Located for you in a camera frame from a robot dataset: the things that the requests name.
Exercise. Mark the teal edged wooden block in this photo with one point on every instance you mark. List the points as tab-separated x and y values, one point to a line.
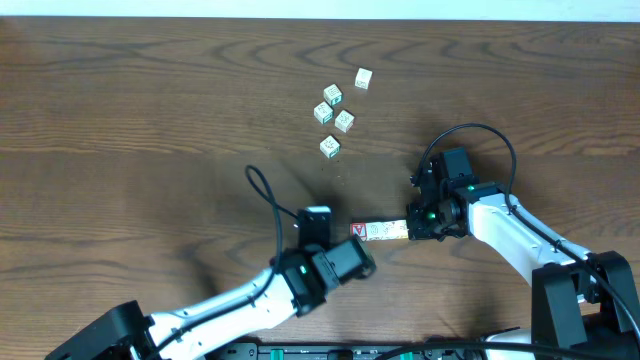
323	112

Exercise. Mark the wooden block row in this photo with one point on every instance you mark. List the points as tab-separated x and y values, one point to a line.
389	232

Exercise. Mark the red letter block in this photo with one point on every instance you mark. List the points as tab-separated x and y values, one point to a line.
359	230

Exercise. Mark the green edged wooden block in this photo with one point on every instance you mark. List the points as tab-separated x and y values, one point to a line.
332	95

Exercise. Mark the yellow edged wooden block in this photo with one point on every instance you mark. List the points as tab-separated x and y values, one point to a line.
330	146

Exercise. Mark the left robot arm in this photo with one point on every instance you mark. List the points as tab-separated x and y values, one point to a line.
298	282

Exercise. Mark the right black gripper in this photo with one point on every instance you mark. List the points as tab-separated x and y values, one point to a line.
417	228

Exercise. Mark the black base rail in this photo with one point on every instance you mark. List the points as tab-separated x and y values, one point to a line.
255	351

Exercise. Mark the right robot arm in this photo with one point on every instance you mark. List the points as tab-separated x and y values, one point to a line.
583	303

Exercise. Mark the plain wooden block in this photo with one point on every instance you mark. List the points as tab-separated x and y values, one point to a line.
344	121
363	78

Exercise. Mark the plain wooden block centre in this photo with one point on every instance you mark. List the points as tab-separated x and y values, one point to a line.
344	121

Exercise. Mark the far plain wooden block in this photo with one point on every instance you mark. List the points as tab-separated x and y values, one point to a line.
363	78

